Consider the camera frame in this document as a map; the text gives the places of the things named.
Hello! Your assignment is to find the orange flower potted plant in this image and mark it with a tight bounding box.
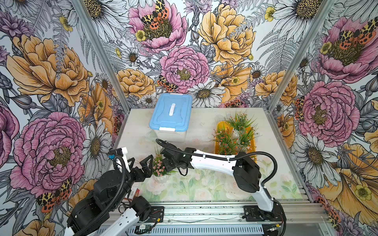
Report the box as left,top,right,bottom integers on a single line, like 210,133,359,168
226,113,254,132
236,127,256,152

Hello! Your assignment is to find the pink white paper card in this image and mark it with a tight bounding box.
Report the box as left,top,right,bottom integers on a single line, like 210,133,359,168
125,183,140,202

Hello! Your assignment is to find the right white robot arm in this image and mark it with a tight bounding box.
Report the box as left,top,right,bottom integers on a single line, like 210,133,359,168
156,139,286,223

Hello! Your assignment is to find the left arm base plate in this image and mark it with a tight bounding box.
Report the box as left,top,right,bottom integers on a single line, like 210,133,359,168
122,206,165,224

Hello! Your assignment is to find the aluminium corner post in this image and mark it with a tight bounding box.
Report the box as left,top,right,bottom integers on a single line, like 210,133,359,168
267,0,335,112
72,1,131,115

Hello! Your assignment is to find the yellow plastic tray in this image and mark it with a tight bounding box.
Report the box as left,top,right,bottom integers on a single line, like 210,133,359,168
213,121,256,155

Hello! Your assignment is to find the pink red potted gypsophila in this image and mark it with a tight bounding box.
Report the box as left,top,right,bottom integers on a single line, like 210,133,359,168
213,128,238,155

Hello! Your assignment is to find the left aluminium corner post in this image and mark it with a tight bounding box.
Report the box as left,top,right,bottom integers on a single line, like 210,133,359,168
72,1,131,115

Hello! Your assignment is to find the right aluminium corner post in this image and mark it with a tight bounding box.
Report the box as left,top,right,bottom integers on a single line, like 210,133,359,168
267,0,335,112

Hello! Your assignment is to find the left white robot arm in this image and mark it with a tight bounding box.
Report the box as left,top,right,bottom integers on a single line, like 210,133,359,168
65,147,154,236

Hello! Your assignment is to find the aluminium rail frame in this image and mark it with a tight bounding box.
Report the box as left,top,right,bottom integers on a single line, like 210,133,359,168
73,202,334,236

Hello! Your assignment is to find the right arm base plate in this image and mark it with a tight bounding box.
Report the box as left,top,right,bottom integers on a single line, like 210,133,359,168
242,203,286,222

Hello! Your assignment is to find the blue lid storage box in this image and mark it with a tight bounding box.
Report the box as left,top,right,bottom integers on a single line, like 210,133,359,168
149,93,193,142

